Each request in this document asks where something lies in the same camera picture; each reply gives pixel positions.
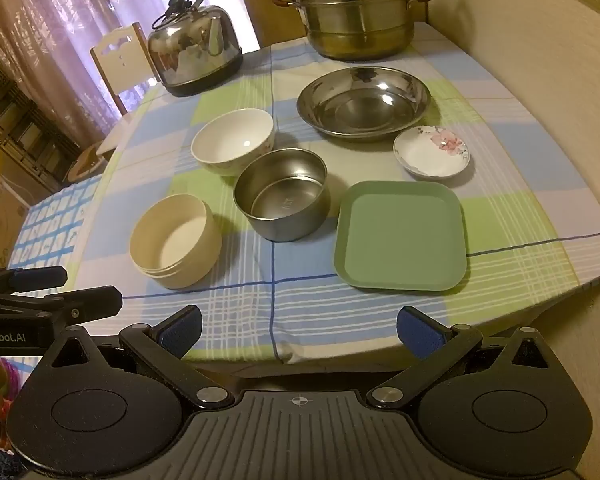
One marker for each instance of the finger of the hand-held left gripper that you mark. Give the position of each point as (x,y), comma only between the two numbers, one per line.
(35,277)
(90,300)

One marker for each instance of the white floral ceramic bowl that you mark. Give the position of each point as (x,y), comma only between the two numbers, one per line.
(230,135)

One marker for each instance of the small floral saucer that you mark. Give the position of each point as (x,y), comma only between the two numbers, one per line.
(420,155)

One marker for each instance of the blue white printed bedsheet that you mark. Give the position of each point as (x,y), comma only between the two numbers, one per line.
(45,230)

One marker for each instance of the steel steamer pot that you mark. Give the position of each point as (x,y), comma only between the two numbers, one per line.
(360,25)

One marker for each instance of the cardboard box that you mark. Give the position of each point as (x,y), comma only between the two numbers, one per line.
(0,215)

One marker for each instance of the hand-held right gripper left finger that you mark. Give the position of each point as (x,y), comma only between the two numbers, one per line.
(182,332)

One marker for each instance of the checked tablecloth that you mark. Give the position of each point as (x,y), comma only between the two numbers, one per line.
(505,195)

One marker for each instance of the dark folding rack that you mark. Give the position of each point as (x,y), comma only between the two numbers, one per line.
(25,130)

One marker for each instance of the steel bowl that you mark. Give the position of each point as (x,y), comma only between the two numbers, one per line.
(280,195)

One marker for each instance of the cream plastic bowl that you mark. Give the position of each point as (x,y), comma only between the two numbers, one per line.
(180,260)

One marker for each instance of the pale patterned curtain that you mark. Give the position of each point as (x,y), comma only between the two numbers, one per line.
(55,20)

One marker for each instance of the steel kettle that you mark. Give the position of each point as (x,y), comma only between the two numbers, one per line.
(190,45)

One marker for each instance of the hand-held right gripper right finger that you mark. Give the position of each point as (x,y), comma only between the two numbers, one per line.
(420,335)

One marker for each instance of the green square plate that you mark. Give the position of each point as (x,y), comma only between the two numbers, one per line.
(400,240)

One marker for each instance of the large steel plate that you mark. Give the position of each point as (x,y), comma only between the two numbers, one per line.
(360,110)

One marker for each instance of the wooden chair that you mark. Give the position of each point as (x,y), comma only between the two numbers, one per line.
(125,60)

